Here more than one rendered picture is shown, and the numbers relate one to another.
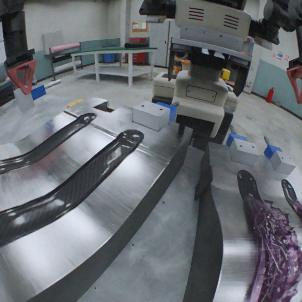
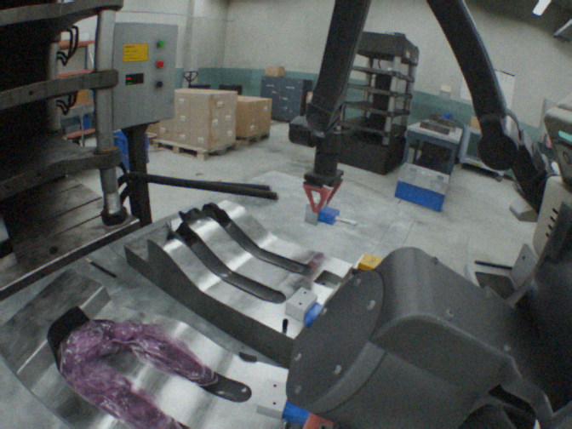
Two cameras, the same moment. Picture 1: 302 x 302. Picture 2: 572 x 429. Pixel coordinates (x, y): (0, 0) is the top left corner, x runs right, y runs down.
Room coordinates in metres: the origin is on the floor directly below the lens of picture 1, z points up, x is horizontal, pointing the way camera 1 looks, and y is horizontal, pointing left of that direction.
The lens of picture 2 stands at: (0.17, -0.40, 1.28)
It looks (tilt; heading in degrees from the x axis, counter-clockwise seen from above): 27 degrees down; 90
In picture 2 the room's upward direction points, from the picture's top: 5 degrees clockwise
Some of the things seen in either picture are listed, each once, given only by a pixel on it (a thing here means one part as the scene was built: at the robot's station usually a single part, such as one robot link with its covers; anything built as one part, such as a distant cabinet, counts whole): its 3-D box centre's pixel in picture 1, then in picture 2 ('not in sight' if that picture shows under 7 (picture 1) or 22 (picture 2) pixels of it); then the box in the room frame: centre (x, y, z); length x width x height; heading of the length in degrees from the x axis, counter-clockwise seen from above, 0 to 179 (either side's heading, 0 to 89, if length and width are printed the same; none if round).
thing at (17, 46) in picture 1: (16, 48); (325, 164); (0.26, 0.31, 1.06); 0.10 x 0.07 x 0.07; 60
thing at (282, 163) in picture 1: (273, 152); not in sight; (0.20, -0.29, 0.86); 0.13 x 0.05 x 0.05; 168
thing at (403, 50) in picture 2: not in sight; (380, 99); (1.53, 4.54, 1.03); 1.54 x 0.94 x 2.06; 58
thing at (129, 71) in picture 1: (109, 61); not in sight; (4.18, 1.34, 0.51); 2.40 x 1.13 x 1.02; 62
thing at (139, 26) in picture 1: (139, 26); not in sight; (6.99, 0.85, 1.80); 0.90 x 0.03 x 0.60; 58
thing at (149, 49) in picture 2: not in sight; (140, 199); (-0.45, 0.70, 0.74); 0.31 x 0.22 x 1.47; 60
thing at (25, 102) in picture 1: (39, 90); (332, 216); (0.29, 0.29, 0.94); 0.13 x 0.05 x 0.05; 150
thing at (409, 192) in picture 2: not in sight; (421, 191); (1.79, 2.89, 0.11); 0.61 x 0.41 x 0.22; 148
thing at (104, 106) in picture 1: (109, 113); (327, 286); (0.27, 0.10, 0.87); 0.05 x 0.05 x 0.04; 60
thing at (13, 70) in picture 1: (22, 75); (320, 193); (0.25, 0.30, 0.99); 0.07 x 0.07 x 0.09; 60
